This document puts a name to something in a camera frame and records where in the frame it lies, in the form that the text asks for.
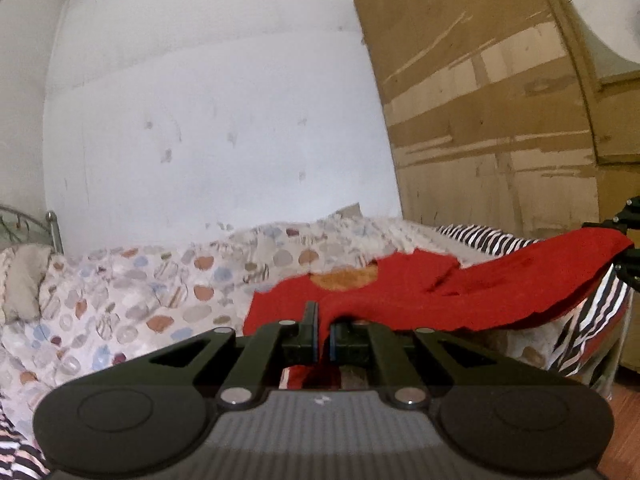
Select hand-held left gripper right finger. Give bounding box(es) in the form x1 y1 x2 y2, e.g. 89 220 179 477
329 319 503 408

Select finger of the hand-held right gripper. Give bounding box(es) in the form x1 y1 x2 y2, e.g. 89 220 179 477
582 200 640 241
616 247 640 291

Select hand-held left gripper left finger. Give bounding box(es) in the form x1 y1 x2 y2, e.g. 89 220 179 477
145 301 320 407

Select red long-sleeved shirt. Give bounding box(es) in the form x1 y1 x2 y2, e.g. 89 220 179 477
242 227 636 391

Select striped bed sheet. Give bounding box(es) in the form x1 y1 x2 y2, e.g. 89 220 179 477
0 224 635 480

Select brown wooden wardrobe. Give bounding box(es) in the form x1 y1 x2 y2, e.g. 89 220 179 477
354 0 640 378

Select spotted patterned quilt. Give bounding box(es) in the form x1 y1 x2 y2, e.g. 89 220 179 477
0 215 593 413

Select metal bed headboard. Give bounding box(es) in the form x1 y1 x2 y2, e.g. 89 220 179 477
0 204 64 256

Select beige patterned pillow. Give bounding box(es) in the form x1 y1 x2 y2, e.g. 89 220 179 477
0 245 54 324

